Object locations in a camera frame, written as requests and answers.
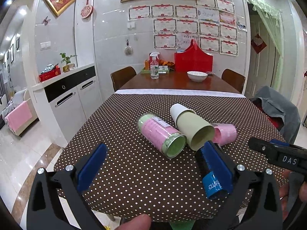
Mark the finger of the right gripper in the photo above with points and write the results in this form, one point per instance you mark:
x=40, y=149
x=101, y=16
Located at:
x=284, y=155

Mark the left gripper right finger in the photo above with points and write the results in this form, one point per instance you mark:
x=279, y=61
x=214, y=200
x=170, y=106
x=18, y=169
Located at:
x=251, y=198

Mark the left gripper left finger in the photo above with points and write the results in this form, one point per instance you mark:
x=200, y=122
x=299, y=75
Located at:
x=44, y=207

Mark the dark blue drink can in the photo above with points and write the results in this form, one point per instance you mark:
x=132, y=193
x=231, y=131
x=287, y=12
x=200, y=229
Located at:
x=217, y=179

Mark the pink plastic cup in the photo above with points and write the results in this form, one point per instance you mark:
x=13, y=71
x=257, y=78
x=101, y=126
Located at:
x=224, y=134

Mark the green white paper cup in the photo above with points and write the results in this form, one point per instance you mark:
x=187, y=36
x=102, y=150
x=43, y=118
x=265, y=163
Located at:
x=197, y=130

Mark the person's right hand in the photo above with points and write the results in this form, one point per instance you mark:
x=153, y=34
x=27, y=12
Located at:
x=283, y=194

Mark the person's left hand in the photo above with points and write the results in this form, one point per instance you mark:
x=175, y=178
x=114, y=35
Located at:
x=141, y=222

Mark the grey jacket on chair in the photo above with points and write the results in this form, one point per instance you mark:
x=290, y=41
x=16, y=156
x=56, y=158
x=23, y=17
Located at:
x=276, y=105

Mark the right wooden chair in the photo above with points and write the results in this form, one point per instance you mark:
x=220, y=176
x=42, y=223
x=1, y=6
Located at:
x=234, y=79

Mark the wooden chair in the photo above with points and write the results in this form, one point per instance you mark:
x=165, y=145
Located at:
x=234, y=79
x=121, y=77

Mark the pink cloth on sofa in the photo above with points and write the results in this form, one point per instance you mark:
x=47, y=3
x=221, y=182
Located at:
x=18, y=117

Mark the brown polka dot tablecloth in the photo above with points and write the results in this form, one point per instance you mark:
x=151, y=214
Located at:
x=136, y=178

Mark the white black sideboard cabinet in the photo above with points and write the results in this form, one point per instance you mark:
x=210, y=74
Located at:
x=64, y=103

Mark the red diamond door decoration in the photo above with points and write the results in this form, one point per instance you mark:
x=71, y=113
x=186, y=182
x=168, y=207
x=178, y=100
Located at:
x=258, y=44

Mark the white ceramic bowl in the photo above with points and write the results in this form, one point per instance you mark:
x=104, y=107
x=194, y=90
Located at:
x=197, y=76

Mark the red gift bag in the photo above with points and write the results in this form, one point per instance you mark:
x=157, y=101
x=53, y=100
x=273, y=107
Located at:
x=193, y=59

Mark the green door curtain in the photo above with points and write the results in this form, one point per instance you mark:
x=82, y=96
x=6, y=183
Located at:
x=271, y=18

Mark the red basket on cabinet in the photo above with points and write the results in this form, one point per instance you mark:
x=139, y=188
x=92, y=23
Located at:
x=52, y=71

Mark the small potted plant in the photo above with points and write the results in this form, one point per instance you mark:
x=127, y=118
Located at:
x=68, y=65

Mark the left wooden chair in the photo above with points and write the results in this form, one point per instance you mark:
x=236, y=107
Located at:
x=121, y=77

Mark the clear spray bottle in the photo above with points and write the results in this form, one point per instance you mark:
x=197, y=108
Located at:
x=154, y=63

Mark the green tray on table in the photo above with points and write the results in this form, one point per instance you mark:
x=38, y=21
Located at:
x=155, y=70

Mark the hanging wall ornament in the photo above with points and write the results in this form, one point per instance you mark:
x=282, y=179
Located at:
x=128, y=50

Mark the red round wall ornament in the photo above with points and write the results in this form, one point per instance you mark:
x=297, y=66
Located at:
x=87, y=10

